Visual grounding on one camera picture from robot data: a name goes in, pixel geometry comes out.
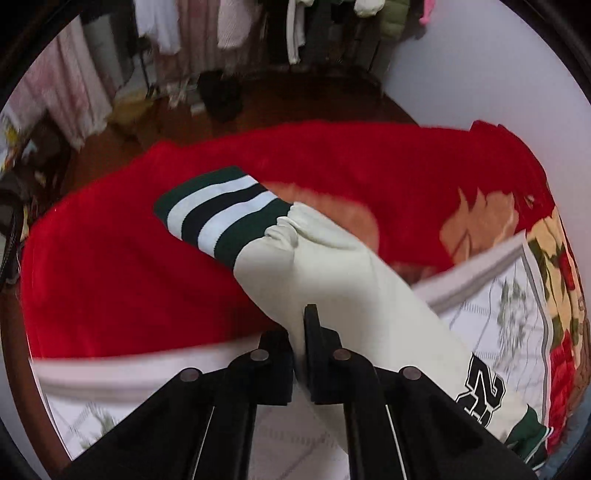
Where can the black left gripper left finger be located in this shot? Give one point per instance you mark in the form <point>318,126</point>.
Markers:
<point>198,425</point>

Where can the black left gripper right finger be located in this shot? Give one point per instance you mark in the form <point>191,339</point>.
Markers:
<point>401,425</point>

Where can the green and cream varsity jacket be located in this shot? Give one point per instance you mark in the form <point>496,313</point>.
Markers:
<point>287,255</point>

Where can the white quilted bed sheet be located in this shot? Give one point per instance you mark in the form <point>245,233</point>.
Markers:
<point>494,303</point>

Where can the red floral plush blanket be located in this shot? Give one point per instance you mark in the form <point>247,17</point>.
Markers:
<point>433,247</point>

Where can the olive green puffer jacket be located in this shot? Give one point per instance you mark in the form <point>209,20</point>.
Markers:
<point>393,18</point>

